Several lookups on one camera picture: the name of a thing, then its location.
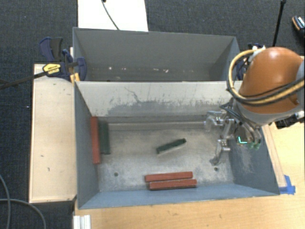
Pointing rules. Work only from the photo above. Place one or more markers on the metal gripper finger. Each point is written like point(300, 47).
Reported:
point(222, 145)
point(217, 118)

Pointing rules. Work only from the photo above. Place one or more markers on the dark green flat block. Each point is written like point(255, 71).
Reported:
point(171, 146)
point(104, 138)

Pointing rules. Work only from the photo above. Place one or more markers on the grey metal bin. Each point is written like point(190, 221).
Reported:
point(166, 161)

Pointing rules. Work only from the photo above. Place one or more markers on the red-brown flat block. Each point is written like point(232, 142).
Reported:
point(95, 139)
point(168, 176)
point(173, 184)

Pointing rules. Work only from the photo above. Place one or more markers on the pale wood flat board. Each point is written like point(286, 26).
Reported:
point(53, 139)

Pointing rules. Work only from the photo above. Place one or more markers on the black cylinder on white bracket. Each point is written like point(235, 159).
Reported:
point(286, 122)

